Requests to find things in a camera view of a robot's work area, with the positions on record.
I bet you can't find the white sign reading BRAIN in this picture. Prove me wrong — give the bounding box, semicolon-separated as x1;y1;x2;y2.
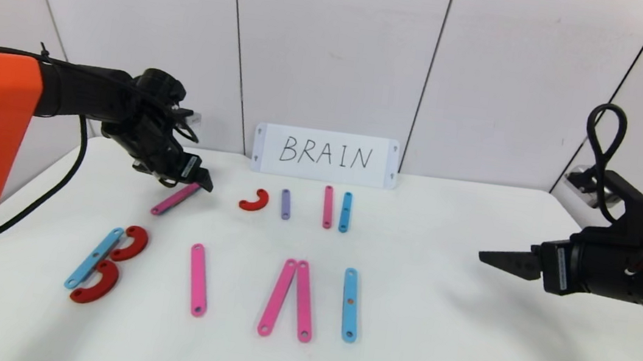
250;122;402;191

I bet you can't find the short blue bar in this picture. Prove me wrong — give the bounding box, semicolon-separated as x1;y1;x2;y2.
338;192;354;234

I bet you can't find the red C-shaped piece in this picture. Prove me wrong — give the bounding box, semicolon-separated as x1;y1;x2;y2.
69;256;121;309
238;187;270;214
109;223;150;265

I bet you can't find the black right camera bracket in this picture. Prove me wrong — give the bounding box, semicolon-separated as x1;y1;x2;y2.
590;169;643;248

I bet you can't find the short pink bar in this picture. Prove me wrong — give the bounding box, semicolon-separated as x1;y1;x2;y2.
320;185;337;230

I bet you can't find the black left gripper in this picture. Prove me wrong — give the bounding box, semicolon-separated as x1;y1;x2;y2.
133;111;222;193

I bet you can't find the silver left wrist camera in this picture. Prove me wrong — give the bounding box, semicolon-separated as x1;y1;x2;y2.
178;108;205;130

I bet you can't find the black looped right arm cable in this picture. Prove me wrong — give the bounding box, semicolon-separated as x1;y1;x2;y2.
575;101;632;223

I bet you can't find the long blue bar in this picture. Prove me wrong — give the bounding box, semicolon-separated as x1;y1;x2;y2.
63;221;125;295
336;267;365;343

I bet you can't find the short purple bar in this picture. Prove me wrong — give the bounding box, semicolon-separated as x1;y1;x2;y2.
279;189;295;221

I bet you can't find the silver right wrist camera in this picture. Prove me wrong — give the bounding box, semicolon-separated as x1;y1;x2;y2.
563;168;605;206

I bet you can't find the long pink bar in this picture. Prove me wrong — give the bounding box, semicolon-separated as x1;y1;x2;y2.
150;178;202;221
183;242;215;318
288;260;322;344
256;255;298;340

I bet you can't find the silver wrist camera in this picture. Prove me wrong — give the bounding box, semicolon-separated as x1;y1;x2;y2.
178;108;205;130
563;168;605;206

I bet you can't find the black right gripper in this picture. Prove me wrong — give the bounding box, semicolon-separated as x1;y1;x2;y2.
474;222;643;306

